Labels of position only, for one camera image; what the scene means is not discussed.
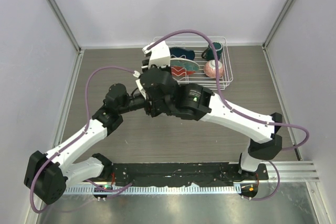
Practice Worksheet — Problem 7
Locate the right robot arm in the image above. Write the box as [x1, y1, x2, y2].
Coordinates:
[136, 68, 282, 173]

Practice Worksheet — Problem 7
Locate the white wire dish rack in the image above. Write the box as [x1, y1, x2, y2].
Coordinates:
[166, 36, 233, 90]

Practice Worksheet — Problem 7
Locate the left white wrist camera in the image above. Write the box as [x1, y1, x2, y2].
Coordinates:
[133, 70, 147, 99]

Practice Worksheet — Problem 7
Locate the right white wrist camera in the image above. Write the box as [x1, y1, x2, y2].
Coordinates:
[141, 41, 171, 72]

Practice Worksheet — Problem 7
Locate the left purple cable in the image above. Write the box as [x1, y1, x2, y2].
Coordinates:
[29, 66, 140, 214]

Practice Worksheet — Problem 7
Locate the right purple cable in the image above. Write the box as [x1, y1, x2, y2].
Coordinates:
[146, 28, 310, 201]

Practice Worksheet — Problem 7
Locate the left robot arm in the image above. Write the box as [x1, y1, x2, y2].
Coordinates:
[24, 81, 149, 205]

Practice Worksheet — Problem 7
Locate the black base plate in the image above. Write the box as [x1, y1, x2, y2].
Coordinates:
[80, 161, 270, 187]

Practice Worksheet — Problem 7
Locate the dark green mug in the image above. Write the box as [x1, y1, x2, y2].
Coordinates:
[201, 41, 223, 61]

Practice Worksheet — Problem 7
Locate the red teal plate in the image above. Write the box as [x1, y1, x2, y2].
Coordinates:
[170, 58, 200, 77]

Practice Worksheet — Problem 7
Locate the dark blue plate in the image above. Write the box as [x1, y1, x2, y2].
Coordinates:
[170, 47, 195, 61]

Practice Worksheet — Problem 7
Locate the slotted cable duct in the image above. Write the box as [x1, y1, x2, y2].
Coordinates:
[63, 184, 241, 196]

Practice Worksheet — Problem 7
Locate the pink patterned bowl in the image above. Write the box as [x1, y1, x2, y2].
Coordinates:
[203, 60, 225, 79]

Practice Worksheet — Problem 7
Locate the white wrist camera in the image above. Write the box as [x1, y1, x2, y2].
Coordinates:
[141, 41, 171, 72]
[133, 70, 147, 99]

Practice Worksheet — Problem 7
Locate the purple cable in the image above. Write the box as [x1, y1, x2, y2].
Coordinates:
[146, 28, 310, 201]
[29, 66, 140, 214]

